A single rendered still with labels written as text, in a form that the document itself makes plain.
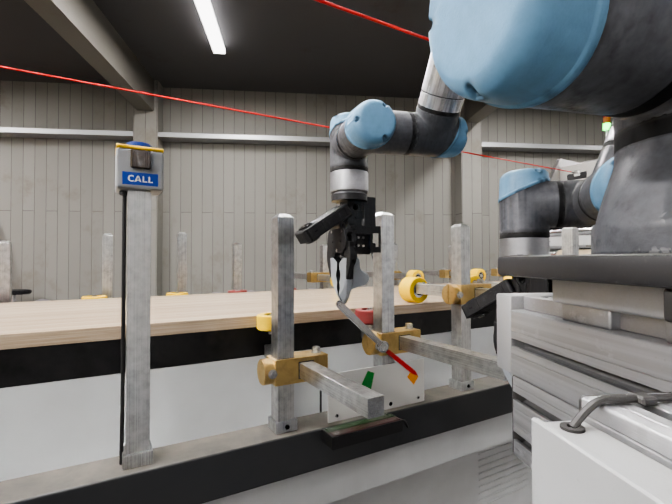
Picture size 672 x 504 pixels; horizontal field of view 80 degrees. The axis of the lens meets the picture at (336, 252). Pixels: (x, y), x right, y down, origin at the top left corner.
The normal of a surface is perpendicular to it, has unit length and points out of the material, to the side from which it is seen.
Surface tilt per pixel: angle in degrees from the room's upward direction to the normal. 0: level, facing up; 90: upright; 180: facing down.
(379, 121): 90
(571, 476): 90
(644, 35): 127
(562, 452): 90
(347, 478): 90
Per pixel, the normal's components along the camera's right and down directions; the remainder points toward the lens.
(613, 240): -1.00, 0.00
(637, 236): -0.96, 0.00
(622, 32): 0.20, 0.58
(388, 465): 0.50, -0.02
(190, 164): 0.11, -0.02
